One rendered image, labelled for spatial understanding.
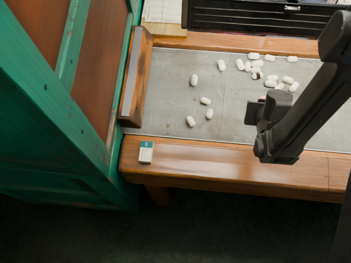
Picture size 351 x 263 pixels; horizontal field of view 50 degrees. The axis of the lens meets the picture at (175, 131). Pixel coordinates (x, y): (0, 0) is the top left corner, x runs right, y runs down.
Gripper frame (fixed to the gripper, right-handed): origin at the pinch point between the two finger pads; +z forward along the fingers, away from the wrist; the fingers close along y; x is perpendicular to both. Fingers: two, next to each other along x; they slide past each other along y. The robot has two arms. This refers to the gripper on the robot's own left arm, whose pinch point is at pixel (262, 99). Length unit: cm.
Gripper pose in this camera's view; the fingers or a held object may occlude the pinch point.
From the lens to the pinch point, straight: 105.0
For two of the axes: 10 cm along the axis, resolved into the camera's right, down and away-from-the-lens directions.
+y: -9.9, -1.0, 0.6
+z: 1.0, -5.2, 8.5
